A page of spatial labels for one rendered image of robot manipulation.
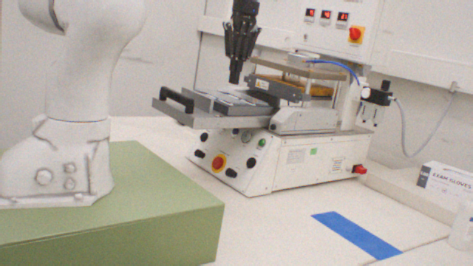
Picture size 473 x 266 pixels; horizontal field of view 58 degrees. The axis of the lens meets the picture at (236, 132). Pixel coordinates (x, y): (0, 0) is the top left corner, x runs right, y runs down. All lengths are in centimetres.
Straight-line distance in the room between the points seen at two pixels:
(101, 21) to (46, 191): 30
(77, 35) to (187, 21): 219
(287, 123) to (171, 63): 176
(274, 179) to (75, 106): 66
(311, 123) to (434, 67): 60
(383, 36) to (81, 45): 100
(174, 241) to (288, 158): 55
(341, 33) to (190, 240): 92
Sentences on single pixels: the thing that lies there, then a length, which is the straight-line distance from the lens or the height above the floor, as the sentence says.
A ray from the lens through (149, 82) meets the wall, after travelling 283.
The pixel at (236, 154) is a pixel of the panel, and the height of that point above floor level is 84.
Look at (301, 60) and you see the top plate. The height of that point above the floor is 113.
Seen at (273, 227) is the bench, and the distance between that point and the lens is 107.
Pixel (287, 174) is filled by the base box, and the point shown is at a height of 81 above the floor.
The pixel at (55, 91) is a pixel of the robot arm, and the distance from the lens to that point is 78.
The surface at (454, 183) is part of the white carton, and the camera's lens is 150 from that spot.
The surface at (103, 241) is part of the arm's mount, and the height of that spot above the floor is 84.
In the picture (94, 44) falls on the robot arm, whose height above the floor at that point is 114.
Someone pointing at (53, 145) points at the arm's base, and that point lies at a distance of 79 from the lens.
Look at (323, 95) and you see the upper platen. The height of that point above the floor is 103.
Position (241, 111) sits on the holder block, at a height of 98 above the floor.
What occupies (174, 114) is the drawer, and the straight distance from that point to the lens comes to 114.
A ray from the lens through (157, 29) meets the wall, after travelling 280.
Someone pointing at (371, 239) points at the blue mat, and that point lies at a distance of 115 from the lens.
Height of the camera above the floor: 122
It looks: 15 degrees down
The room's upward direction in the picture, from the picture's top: 10 degrees clockwise
